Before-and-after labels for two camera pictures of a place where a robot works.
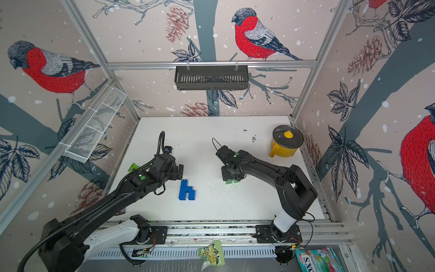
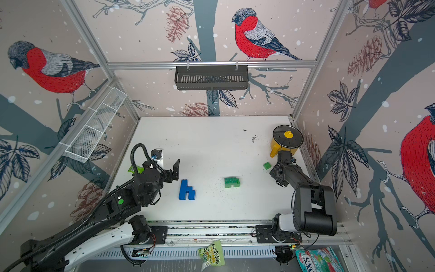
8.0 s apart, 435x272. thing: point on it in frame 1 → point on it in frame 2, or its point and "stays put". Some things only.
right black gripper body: (227, 173) → (274, 171)
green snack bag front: (212, 255) stays put
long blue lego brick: (184, 188) stays put
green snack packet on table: (133, 168) stays put
